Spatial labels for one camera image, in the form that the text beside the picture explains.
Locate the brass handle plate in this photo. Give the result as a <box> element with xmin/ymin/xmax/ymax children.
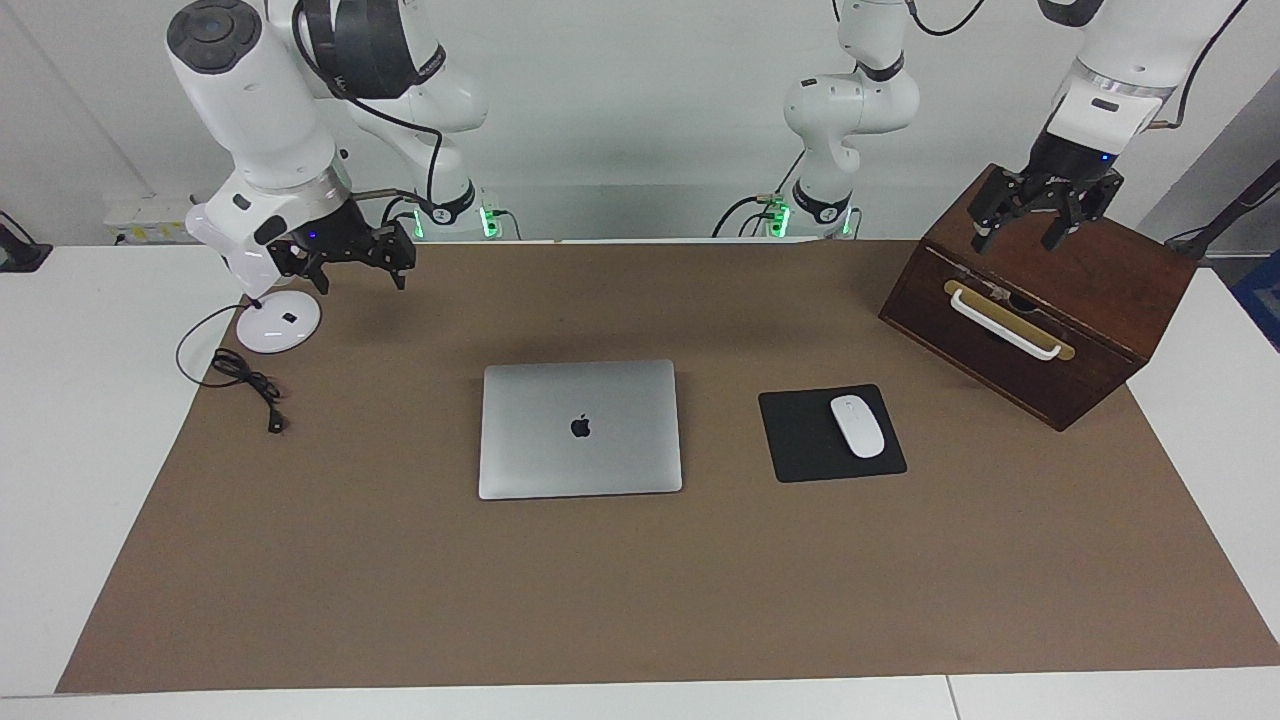
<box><xmin>943</xmin><ymin>279</ymin><xmax>1077</xmax><ymax>362</ymax></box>

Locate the brown wooden drawer box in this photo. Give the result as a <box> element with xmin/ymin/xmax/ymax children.
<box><xmin>878</xmin><ymin>163</ymin><xmax>1199</xmax><ymax>432</ymax></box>

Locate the black stand pole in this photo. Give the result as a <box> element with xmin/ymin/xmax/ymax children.
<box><xmin>1165</xmin><ymin>160</ymin><xmax>1280</xmax><ymax>263</ymax></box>

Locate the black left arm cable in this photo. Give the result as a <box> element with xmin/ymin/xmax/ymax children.
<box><xmin>1150</xmin><ymin>0</ymin><xmax>1251</xmax><ymax>131</ymax></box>

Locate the blue bin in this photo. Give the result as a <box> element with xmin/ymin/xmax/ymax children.
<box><xmin>1232</xmin><ymin>250</ymin><xmax>1280</xmax><ymax>351</ymax></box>

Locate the black stand foot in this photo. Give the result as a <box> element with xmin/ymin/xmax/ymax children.
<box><xmin>0</xmin><ymin>210</ymin><xmax>53</xmax><ymax>273</ymax></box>

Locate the white drawer handle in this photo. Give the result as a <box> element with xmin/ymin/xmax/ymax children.
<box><xmin>947</xmin><ymin>288</ymin><xmax>1063</xmax><ymax>361</ymax></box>

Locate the brown table mat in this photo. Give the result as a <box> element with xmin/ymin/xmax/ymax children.
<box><xmin>55</xmin><ymin>240</ymin><xmax>1280</xmax><ymax>694</ymax></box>

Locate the black mouse pad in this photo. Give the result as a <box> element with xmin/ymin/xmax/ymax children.
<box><xmin>758</xmin><ymin>384</ymin><xmax>908</xmax><ymax>484</ymax></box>

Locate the black arm base cable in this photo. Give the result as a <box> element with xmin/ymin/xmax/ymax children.
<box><xmin>712</xmin><ymin>150</ymin><xmax>801</xmax><ymax>238</ymax></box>

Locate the black lamp power cable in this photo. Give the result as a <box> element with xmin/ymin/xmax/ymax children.
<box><xmin>176</xmin><ymin>300</ymin><xmax>286</xmax><ymax>435</ymax></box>

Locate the silver grey laptop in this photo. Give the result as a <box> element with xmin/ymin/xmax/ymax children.
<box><xmin>478</xmin><ymin>359</ymin><xmax>684</xmax><ymax>501</ymax></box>

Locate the white computer mouse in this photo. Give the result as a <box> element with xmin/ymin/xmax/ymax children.
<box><xmin>829</xmin><ymin>395</ymin><xmax>887</xmax><ymax>460</ymax></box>

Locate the white power strip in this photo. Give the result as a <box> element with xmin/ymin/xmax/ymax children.
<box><xmin>103</xmin><ymin>198</ymin><xmax>196</xmax><ymax>246</ymax></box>

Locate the white desk lamp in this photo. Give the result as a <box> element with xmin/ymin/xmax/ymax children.
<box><xmin>185</xmin><ymin>203</ymin><xmax>323</xmax><ymax>355</ymax></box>

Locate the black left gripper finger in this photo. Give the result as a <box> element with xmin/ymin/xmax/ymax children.
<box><xmin>1040</xmin><ymin>177</ymin><xmax>1124</xmax><ymax>252</ymax></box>
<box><xmin>967</xmin><ymin>169</ymin><xmax>1027</xmax><ymax>252</ymax></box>

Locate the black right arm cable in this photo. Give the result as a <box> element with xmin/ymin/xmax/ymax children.
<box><xmin>290</xmin><ymin>0</ymin><xmax>446</xmax><ymax>226</ymax></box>

